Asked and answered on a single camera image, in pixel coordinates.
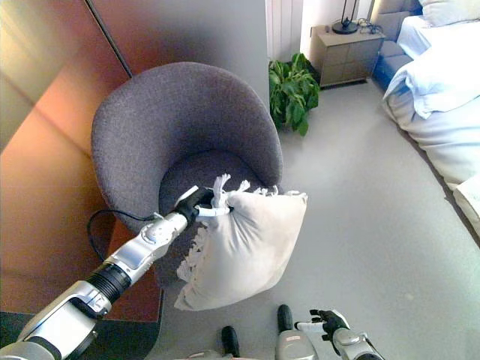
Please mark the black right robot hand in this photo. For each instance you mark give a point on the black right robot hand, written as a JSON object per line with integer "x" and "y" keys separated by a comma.
{"x": 332, "y": 323}

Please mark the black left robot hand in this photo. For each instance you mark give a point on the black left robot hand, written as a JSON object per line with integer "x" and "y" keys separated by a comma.
{"x": 193, "y": 204}

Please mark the white fringed throw pillow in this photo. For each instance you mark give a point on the white fringed throw pillow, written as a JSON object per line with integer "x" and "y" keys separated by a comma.
{"x": 247, "y": 247}

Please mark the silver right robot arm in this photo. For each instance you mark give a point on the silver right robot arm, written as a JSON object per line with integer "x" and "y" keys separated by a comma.
{"x": 356, "y": 345}

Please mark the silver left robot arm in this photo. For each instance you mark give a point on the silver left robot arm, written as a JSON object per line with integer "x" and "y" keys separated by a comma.
{"x": 112, "y": 270}

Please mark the pale bed pillow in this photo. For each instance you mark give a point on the pale bed pillow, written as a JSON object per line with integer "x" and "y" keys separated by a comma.
{"x": 453, "y": 11}

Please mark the silver right robot leg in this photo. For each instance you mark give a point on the silver right robot leg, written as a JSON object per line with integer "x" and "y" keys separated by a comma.
{"x": 294, "y": 347}

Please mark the black right robot foot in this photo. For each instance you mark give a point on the black right robot foot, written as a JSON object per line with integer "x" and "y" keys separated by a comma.
{"x": 285, "y": 317}

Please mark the black robot foot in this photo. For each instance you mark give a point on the black robot foot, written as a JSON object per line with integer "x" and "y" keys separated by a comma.
{"x": 230, "y": 341}
{"x": 285, "y": 317}

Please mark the grey fabric tub armchair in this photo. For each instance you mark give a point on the grey fabric tub armchair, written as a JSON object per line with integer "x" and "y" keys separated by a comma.
{"x": 180, "y": 112}

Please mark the black left robot foot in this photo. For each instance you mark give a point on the black left robot foot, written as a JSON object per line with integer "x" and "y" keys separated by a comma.
{"x": 230, "y": 341}

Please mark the green potted plant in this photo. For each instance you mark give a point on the green potted plant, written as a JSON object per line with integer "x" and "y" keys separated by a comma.
{"x": 294, "y": 90}

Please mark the dark floor rug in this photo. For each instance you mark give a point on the dark floor rug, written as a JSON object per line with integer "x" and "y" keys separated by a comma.
{"x": 123, "y": 341}

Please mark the pale bed cover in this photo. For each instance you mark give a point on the pale bed cover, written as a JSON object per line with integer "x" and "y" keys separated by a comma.
{"x": 450, "y": 146}

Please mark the beige wooden nightstand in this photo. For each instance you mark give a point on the beige wooden nightstand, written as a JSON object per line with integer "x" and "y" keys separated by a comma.
{"x": 348, "y": 56}

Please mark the black table lamp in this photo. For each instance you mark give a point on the black table lamp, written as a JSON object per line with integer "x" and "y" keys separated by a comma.
{"x": 344, "y": 27}

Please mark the white folded duvet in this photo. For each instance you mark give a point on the white folded duvet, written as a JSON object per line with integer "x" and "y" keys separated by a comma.
{"x": 442, "y": 82}

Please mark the beige upholstered headboard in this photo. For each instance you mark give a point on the beige upholstered headboard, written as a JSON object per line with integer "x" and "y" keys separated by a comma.
{"x": 390, "y": 22}

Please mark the white bed sheet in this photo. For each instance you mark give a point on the white bed sheet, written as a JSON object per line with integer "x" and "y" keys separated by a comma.
{"x": 416, "y": 37}

